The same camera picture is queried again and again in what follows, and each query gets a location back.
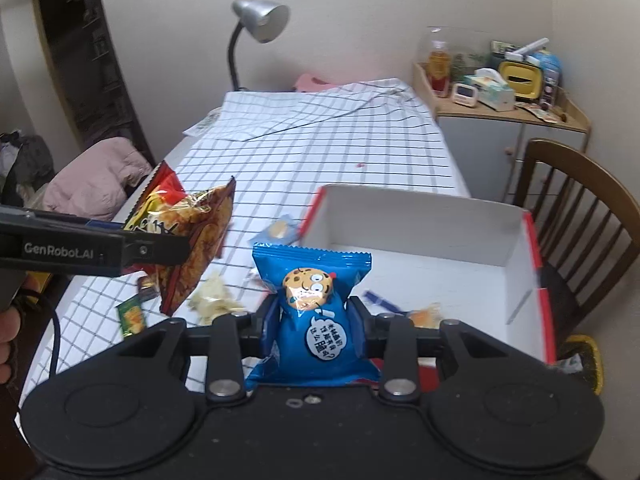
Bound blue printed bag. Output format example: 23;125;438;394
530;50;563;86

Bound pale green tissue box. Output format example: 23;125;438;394
462;67;516;112

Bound person's left hand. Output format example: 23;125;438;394
0;306;24;396

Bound pink padded jacket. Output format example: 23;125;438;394
42;136;153;223

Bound red yellow chips bag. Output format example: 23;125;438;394
122;160;237;317

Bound yellow cushioned chair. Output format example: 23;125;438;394
20;272;51;295

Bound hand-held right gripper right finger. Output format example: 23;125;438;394
349;295;506;403

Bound silver desk lamp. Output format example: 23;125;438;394
227;0;292;92

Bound yellow fuzzy floor item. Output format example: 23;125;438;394
557;334;605;396

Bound small white timer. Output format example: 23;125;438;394
452;82;478;106

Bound dark bookshelf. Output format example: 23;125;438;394
30;0;156;161

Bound cream snack packet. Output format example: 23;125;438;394
187;272;247;326

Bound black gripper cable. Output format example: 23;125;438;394
12;287;63;378

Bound white cabinet wooden top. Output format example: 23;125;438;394
412;62;592;206

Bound white checkered tablecloth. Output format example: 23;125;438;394
22;78;473;396

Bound yellow box black slot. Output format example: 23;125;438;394
498;60;543;103

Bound small packets on cabinet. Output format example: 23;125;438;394
520;102;562;124

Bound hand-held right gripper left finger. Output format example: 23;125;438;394
121;295;282;403

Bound clear yolk pastry packet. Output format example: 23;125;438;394
406;302;443;330

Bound white cardboard box red sides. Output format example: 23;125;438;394
300;184;558;367

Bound green snack packet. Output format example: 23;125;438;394
116;297;147;337

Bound dark clothes pile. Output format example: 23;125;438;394
0;130;53;196

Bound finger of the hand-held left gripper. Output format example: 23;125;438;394
123;233;192;267

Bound dark wooden chair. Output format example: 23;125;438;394
512;138;640;346

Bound blue cookie snack packet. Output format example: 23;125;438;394
244;242;382;390

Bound orange liquid bottle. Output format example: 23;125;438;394
430;40;452;97

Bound grey patterned box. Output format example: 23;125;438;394
541;67;562;109

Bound printed paper sheet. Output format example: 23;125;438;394
182;106;223;137

